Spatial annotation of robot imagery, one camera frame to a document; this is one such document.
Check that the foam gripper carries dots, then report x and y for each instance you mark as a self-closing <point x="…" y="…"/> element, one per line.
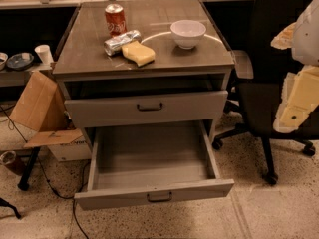
<point x="307" y="39"/>

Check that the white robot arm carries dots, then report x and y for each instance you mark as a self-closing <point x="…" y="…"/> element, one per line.
<point x="300" y="92"/>

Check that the grey drawer cabinet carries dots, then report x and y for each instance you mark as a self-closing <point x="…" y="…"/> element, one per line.
<point x="177" y="72"/>

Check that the grey open lower drawer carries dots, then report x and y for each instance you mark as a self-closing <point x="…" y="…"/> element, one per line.
<point x="152" y="163"/>

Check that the red coke can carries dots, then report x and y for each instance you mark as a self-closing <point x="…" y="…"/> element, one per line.
<point x="115" y="18"/>

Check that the grey upper drawer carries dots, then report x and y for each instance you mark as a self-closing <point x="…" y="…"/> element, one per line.
<point x="146" y="109"/>

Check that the black office chair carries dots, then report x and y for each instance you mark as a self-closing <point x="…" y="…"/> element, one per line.
<point x="260" y="72"/>

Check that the yellow sponge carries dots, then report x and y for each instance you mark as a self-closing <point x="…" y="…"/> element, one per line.
<point x="138" y="53"/>

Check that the white box on floor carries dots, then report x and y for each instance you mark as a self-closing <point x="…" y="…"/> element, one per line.
<point x="75" y="150"/>

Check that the white paper cup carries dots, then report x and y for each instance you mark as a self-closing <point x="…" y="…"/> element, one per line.
<point x="44" y="53"/>

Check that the brown cardboard box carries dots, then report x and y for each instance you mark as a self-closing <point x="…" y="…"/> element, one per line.
<point x="41" y="109"/>

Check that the dark plate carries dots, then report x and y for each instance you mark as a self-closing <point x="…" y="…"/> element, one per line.
<point x="20" y="62"/>

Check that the black table leg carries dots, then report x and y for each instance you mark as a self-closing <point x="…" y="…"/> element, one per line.
<point x="23" y="184"/>

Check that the white bowl at left edge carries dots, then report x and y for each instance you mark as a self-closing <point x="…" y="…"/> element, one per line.
<point x="3" y="60"/>

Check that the brown cup on floor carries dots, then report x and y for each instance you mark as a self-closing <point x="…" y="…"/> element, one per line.
<point x="13" y="162"/>

